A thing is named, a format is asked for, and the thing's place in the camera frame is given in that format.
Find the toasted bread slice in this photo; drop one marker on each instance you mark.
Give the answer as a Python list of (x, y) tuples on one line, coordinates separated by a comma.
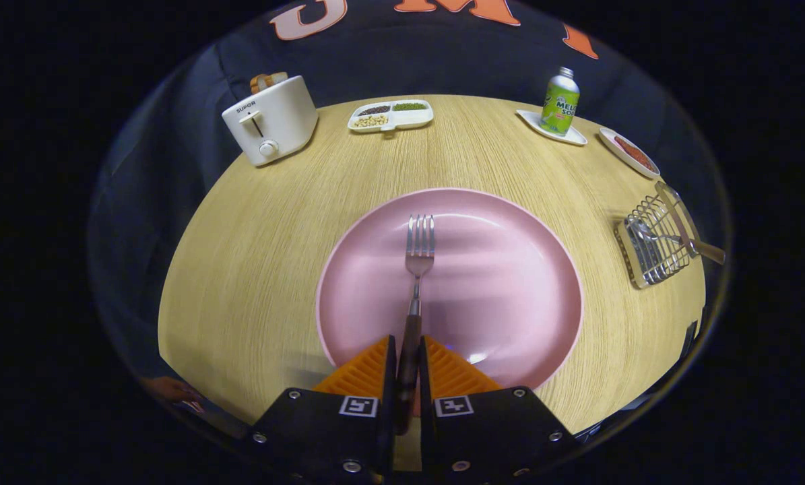
[(277, 77), (259, 82)]

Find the pile of green beans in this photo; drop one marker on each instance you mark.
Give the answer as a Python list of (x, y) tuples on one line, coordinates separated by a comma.
[(410, 106)]

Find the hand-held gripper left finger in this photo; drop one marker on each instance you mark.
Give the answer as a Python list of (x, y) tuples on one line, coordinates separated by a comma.
[(321, 431)]

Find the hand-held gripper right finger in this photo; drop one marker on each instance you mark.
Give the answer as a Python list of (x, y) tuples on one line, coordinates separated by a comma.
[(496, 431)]

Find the white square coaster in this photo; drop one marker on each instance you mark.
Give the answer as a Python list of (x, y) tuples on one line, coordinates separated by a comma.
[(570, 137)]

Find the white divided tray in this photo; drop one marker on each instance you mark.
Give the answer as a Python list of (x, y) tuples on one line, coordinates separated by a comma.
[(412, 120)]

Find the pile of dark beans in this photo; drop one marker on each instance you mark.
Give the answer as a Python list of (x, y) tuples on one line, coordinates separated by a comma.
[(375, 110)]

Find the pink plate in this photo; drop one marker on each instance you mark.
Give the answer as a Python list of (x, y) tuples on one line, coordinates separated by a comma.
[(510, 289)]

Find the pile of yellow beans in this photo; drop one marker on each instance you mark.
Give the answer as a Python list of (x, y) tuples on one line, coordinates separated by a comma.
[(370, 121)]

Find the white toaster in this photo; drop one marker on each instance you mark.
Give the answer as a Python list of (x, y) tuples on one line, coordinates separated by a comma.
[(274, 121)]

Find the red food slices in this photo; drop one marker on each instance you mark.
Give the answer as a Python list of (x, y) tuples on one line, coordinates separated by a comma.
[(634, 155)]

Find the small white dish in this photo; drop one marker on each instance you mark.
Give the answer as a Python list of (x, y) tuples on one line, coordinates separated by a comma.
[(614, 149)]

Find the green soda bottle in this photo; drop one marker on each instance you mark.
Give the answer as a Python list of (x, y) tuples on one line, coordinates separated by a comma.
[(559, 104)]

